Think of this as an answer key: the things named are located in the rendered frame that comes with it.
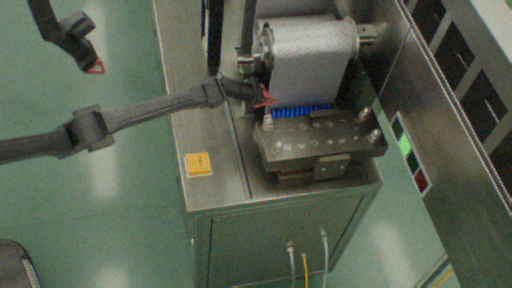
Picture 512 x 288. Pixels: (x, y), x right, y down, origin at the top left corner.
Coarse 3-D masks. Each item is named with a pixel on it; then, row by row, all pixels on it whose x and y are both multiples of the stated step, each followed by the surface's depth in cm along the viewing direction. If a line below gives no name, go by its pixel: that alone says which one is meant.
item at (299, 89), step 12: (300, 72) 159; (312, 72) 160; (324, 72) 161; (336, 72) 162; (276, 84) 161; (288, 84) 162; (300, 84) 163; (312, 84) 165; (324, 84) 166; (336, 84) 167; (276, 96) 166; (288, 96) 167; (300, 96) 168; (312, 96) 170; (324, 96) 171; (276, 108) 171
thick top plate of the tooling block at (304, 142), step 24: (288, 120) 169; (312, 120) 170; (336, 120) 171; (360, 120) 172; (264, 144) 162; (288, 144) 164; (312, 144) 164; (336, 144) 165; (360, 144) 166; (384, 144) 167; (264, 168) 164; (288, 168) 165
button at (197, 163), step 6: (186, 156) 170; (192, 156) 170; (198, 156) 170; (204, 156) 170; (186, 162) 170; (192, 162) 168; (198, 162) 169; (204, 162) 169; (192, 168) 167; (198, 168) 167; (204, 168) 168; (192, 174) 168; (198, 174) 169
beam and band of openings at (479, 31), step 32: (416, 0) 135; (448, 0) 121; (480, 0) 113; (416, 32) 136; (448, 32) 124; (480, 32) 111; (448, 64) 130; (480, 64) 113; (480, 96) 122; (480, 128) 119
